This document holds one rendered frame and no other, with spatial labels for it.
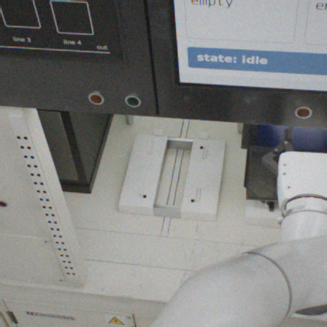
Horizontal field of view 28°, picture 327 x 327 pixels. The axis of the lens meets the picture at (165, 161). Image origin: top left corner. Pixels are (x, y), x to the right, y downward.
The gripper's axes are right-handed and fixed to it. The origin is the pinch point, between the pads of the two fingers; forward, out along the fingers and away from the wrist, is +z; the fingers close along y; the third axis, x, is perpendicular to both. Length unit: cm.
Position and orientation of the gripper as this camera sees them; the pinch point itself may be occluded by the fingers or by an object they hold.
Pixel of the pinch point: (310, 135)
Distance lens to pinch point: 114.9
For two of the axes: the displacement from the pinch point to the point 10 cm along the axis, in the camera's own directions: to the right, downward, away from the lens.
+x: -0.7, -6.3, -7.7
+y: 9.9, 0.7, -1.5
